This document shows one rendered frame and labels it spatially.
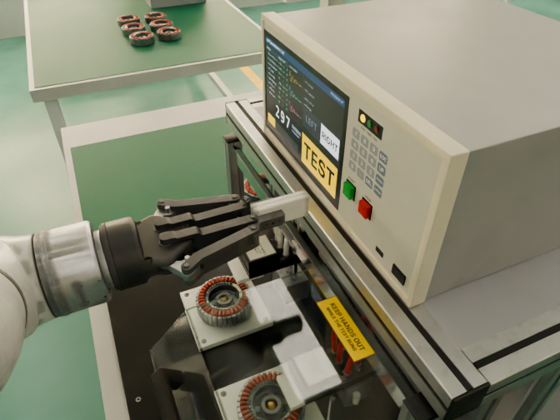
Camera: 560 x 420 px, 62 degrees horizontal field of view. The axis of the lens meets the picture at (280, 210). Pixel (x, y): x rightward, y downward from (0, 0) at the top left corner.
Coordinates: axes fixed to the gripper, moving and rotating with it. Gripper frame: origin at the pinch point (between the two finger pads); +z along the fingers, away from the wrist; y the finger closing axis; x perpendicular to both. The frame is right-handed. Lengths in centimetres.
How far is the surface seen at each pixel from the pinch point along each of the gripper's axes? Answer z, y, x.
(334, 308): 4.1, 7.8, -11.7
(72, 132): -26, -114, -43
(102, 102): -10, -295, -118
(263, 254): 4.7, -18.3, -26.1
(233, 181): 6.0, -37.9, -22.7
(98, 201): -22, -71, -43
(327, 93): 9.7, -7.3, 9.9
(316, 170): 9.7, -9.1, -2.7
